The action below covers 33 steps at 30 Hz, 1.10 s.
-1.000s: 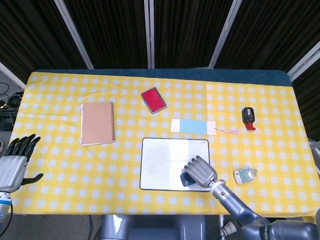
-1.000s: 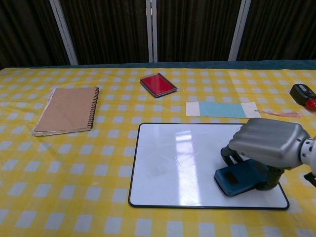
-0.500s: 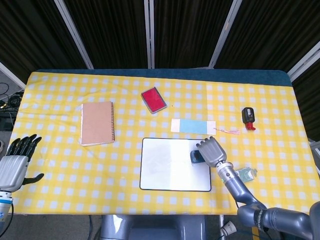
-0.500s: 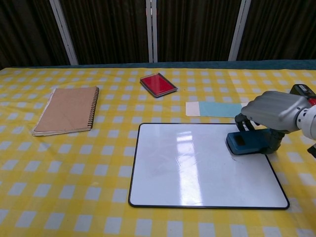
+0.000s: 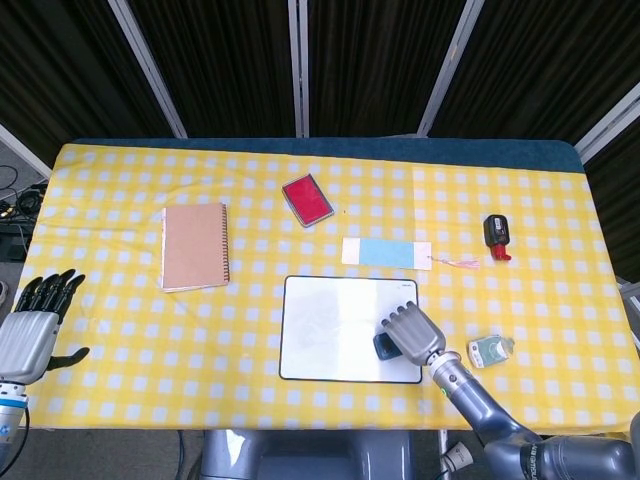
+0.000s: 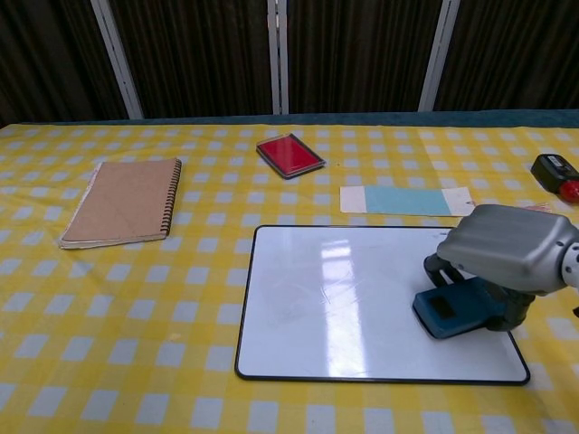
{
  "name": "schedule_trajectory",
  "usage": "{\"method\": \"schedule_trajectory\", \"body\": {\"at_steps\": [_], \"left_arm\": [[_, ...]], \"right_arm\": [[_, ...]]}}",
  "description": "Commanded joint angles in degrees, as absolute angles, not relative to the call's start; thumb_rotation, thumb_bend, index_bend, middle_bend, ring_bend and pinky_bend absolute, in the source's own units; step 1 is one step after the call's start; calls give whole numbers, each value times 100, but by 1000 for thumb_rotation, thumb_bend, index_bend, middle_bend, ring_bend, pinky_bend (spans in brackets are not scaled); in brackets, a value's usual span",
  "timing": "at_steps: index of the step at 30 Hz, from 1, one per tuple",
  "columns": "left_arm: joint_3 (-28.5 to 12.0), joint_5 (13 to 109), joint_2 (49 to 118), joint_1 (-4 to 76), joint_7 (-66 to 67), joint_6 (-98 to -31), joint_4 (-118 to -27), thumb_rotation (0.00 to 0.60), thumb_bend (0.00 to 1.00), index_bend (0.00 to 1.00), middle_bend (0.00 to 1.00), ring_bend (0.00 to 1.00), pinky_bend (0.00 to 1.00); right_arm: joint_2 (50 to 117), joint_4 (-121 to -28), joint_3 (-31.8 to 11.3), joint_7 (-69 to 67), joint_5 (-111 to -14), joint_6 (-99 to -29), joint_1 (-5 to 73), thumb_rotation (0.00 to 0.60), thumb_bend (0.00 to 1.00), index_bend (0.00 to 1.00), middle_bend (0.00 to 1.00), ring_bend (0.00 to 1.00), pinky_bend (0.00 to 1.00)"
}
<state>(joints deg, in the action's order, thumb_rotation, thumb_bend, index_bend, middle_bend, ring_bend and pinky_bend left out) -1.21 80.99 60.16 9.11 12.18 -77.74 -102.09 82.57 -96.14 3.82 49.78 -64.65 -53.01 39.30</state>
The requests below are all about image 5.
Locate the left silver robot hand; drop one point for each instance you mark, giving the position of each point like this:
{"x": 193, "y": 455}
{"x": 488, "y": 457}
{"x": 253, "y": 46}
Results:
{"x": 27, "y": 340}

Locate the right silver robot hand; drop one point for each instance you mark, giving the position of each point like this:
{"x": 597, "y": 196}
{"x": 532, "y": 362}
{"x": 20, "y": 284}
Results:
{"x": 417, "y": 335}

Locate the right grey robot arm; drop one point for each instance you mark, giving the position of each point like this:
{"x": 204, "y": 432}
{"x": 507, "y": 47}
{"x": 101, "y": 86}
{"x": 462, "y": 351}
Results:
{"x": 485, "y": 410}

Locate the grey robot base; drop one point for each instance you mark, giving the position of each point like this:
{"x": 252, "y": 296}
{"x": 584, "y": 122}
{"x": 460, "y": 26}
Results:
{"x": 310, "y": 457}

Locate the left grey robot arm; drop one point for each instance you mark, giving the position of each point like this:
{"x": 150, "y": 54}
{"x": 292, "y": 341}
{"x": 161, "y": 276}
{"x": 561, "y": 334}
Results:
{"x": 10, "y": 415}

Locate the small green white bottle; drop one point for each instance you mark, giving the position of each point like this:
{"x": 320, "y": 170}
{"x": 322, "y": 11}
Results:
{"x": 490, "y": 351}

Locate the blue white bookmark with tassel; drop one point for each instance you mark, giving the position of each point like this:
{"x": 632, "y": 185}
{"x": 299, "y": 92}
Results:
{"x": 385, "y": 252}

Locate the yellow white checked tablecloth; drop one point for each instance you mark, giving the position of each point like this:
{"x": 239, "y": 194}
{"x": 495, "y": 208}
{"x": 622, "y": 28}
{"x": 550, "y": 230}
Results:
{"x": 150, "y": 350}

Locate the white power plug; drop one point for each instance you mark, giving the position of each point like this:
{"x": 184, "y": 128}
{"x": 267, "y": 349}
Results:
{"x": 456, "y": 454}

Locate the black red self-inking stamp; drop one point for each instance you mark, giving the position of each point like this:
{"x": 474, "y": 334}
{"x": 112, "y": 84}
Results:
{"x": 496, "y": 230}

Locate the red ink pad case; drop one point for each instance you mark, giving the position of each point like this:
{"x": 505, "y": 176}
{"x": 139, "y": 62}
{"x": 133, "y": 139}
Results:
{"x": 307, "y": 200}

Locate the teal table cover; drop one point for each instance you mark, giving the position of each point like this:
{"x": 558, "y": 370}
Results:
{"x": 450, "y": 150}

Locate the brown spiral notebook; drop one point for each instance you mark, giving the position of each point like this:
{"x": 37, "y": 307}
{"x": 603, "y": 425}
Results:
{"x": 195, "y": 247}

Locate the dark pleated curtain panel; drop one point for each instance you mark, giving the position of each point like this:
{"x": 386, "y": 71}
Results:
{"x": 60, "y": 65}
{"x": 375, "y": 65}
{"x": 540, "y": 70}
{"x": 225, "y": 65}

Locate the small white whiteboard black frame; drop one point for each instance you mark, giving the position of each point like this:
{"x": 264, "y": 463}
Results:
{"x": 330, "y": 325}

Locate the white metal frame post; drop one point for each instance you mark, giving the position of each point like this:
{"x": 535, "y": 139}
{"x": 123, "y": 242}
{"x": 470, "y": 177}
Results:
{"x": 299, "y": 65}
{"x": 22, "y": 150}
{"x": 150, "y": 70}
{"x": 607, "y": 125}
{"x": 447, "y": 70}

